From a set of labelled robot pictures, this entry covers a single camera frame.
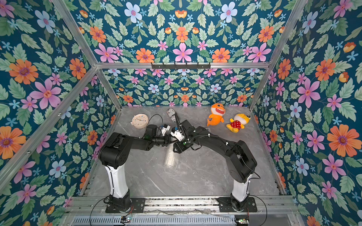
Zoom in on pink round alarm clock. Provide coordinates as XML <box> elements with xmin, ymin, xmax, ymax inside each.
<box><xmin>131</xmin><ymin>114</ymin><xmax>149</xmax><ymax>129</ymax></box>

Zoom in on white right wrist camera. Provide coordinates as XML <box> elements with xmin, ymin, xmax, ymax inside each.
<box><xmin>171</xmin><ymin>127</ymin><xmax>184</xmax><ymax>141</ymax></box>

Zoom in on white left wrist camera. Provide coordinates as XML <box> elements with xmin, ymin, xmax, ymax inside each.
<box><xmin>161</xmin><ymin>124</ymin><xmax>171</xmax><ymax>136</ymax></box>

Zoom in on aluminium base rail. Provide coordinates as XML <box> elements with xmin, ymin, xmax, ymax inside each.
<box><xmin>61</xmin><ymin>195</ymin><xmax>305</xmax><ymax>226</ymax></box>

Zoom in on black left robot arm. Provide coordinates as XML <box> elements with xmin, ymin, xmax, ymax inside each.
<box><xmin>98</xmin><ymin>124</ymin><xmax>173</xmax><ymax>213</ymax></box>

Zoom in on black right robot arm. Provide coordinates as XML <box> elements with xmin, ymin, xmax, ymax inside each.
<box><xmin>173</xmin><ymin>120</ymin><xmax>257</xmax><ymax>212</ymax></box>

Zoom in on orange shark plush toy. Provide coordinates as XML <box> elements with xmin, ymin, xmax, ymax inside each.
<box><xmin>206</xmin><ymin>103</ymin><xmax>226</xmax><ymax>127</ymax></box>

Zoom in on yellow plush toy red shorts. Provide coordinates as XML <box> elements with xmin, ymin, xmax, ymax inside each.
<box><xmin>226</xmin><ymin>114</ymin><xmax>251</xmax><ymax>133</ymax></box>

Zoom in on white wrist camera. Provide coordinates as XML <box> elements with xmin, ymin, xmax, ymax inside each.
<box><xmin>171</xmin><ymin>127</ymin><xmax>184</xmax><ymax>141</ymax></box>
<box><xmin>161</xmin><ymin>124</ymin><xmax>171</xmax><ymax>136</ymax></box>

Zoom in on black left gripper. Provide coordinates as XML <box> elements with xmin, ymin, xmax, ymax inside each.
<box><xmin>151</xmin><ymin>134</ymin><xmax>178</xmax><ymax>147</ymax></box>

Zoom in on black hook rail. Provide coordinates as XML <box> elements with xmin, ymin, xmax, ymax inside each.
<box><xmin>151</xmin><ymin>63</ymin><xmax>211</xmax><ymax>70</ymax></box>

